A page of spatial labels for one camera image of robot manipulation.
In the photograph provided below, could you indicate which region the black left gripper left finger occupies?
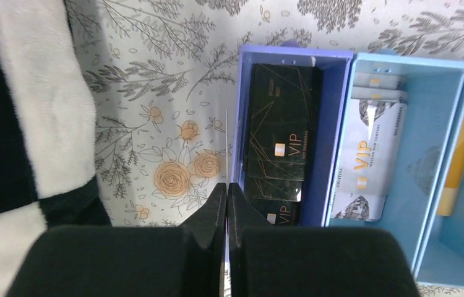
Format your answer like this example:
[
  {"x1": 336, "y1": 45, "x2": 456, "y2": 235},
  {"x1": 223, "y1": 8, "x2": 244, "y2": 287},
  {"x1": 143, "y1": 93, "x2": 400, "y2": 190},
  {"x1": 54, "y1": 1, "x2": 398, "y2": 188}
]
[{"x1": 7, "y1": 183, "x2": 226, "y2": 296}]

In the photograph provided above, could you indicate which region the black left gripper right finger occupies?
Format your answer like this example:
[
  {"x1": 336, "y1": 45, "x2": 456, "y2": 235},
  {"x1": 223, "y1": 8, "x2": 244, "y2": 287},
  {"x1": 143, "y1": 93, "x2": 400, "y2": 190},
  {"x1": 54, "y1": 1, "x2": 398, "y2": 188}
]
[{"x1": 227, "y1": 183, "x2": 419, "y2": 296}]

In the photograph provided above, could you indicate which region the pale grey credit card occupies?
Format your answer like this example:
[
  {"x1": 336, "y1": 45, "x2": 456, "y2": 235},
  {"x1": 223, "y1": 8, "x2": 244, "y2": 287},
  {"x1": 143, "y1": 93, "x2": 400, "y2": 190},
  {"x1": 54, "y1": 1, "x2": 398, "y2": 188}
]
[{"x1": 330, "y1": 72, "x2": 408, "y2": 222}]

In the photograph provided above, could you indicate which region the blue three-compartment organizer box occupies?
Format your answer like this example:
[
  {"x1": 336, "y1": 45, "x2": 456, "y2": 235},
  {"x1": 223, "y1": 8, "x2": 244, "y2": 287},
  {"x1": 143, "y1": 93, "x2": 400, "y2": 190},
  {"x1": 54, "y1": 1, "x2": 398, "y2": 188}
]
[{"x1": 231, "y1": 45, "x2": 464, "y2": 288}]

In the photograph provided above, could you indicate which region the black item in box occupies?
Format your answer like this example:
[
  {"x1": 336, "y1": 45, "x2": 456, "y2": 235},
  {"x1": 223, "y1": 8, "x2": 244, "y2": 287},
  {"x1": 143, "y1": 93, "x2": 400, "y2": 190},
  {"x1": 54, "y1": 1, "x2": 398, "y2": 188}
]
[{"x1": 243, "y1": 63, "x2": 323, "y2": 226}]

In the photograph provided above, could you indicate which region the floral patterned table mat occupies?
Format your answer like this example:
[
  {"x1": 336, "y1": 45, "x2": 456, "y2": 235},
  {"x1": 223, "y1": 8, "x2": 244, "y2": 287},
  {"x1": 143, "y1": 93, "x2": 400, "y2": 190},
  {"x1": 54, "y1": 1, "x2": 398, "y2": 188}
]
[{"x1": 65, "y1": 0, "x2": 464, "y2": 226}]

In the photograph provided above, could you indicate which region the black and white checkered pillow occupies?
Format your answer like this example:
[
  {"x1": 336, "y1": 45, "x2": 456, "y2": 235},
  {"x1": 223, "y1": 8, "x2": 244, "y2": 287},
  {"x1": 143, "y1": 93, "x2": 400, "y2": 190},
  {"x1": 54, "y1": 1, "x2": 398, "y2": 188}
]
[{"x1": 0, "y1": 1, "x2": 110, "y2": 296}]

